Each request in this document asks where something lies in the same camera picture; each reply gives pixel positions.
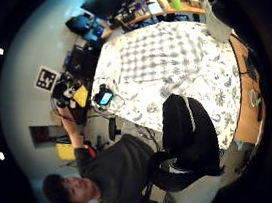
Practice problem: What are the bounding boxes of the yellow pad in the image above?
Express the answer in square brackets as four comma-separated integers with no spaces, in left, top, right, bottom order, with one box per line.
[53,141,78,163]
[71,83,91,109]

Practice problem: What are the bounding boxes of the dark framed panel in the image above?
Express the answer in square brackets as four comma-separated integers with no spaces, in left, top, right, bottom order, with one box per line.
[25,121,73,153]

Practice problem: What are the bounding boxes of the green box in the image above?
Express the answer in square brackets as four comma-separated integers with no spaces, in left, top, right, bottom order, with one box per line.
[166,0,186,12]

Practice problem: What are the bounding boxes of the grey checked cloth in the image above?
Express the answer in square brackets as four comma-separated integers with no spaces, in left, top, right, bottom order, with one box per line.
[115,17,209,93]

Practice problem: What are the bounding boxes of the blue chair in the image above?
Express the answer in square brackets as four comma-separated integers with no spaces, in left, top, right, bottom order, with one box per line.
[63,11,107,44]

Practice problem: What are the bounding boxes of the small green object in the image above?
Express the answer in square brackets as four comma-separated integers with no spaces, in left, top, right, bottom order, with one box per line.
[247,89,265,111]

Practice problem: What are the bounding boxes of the the person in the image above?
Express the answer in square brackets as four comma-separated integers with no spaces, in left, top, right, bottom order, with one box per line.
[40,105,188,203]

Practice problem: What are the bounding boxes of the white floral tablecloth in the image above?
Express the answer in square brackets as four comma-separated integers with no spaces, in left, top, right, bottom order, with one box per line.
[86,9,252,153]

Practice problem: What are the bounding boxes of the black office chair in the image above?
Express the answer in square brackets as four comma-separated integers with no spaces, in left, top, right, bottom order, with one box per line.
[62,38,102,84]

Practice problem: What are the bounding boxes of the white marker cube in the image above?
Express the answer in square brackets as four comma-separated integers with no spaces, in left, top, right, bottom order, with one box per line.
[34,64,63,94]

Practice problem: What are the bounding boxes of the small device with blue screen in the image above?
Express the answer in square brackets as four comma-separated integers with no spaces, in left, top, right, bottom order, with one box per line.
[92,82,117,110]

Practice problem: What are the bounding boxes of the black clamp stand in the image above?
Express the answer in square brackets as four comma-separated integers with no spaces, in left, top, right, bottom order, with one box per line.
[105,116,125,144]

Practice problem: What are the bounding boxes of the wooden shelf with clutter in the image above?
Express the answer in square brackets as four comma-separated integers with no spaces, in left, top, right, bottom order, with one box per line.
[106,0,209,41]

